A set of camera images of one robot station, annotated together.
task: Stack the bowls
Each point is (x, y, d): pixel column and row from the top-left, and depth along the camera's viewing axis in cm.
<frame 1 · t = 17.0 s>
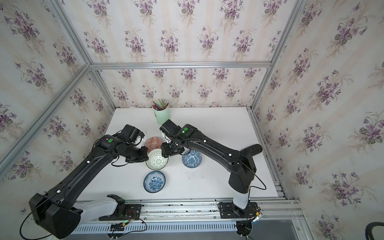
left hand: (150, 159, 74), fingers closed
right hand: (167, 154, 75), fingers open
orange patterned bowl: (153, 142, 97), point 4 cm above the table
green triangle patterned bowl: (156, 160, 80), point 13 cm above the table
blue floral bowl: (154, 181, 84), on the table
blue damask patterned bowl: (192, 160, 92), on the table
light green cup: (162, 115, 106), point 9 cm above the table
colourful straws bundle: (161, 105, 107), point 13 cm above the table
black cylindrical handle: (254, 149, 95), point 4 cm above the table

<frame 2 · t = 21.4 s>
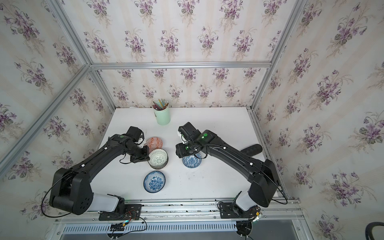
left hand: (151, 159, 83), fingers closed
right hand: (181, 151, 76), fingers open
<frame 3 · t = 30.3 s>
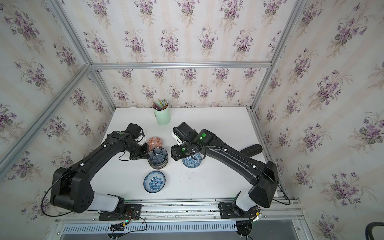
left hand: (151, 157, 82), fingers closed
right hand: (176, 154, 72), fingers open
black petal patterned bowl: (158, 156, 88), point 7 cm above the table
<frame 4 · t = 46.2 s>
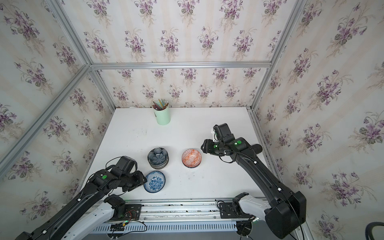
left hand: (146, 183, 76), fingers open
right hand: (206, 148, 77), fingers open
orange patterned bowl: (191, 158, 92), point 2 cm above the table
